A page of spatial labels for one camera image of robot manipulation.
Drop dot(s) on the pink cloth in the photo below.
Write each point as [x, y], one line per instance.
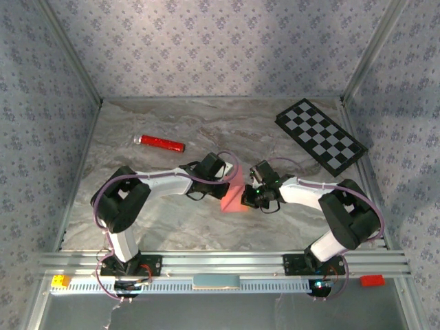
[235, 192]

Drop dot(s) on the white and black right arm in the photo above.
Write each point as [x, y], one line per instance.
[302, 194]

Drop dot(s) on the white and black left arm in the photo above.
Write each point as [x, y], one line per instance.
[165, 184]

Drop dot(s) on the red glitter microphone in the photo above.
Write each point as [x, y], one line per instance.
[161, 143]

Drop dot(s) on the black and white chessboard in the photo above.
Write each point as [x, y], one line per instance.
[321, 135]

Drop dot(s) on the black round controller board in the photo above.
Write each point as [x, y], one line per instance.
[320, 288]
[127, 288]

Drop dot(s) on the red block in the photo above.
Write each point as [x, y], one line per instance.
[372, 280]

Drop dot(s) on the yellow block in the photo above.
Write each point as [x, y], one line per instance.
[61, 281]

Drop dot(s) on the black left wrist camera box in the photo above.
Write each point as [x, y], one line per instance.
[211, 165]

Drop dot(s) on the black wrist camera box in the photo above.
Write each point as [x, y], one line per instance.
[264, 170]
[211, 165]

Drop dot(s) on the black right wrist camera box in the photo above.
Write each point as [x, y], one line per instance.
[264, 170]

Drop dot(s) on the aluminium mounting rail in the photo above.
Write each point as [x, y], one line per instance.
[223, 263]

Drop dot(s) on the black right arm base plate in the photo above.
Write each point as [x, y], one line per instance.
[292, 264]

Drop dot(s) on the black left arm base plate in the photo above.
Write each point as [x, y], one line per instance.
[153, 265]

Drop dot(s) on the metal frame post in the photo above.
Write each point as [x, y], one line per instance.
[70, 51]
[374, 51]

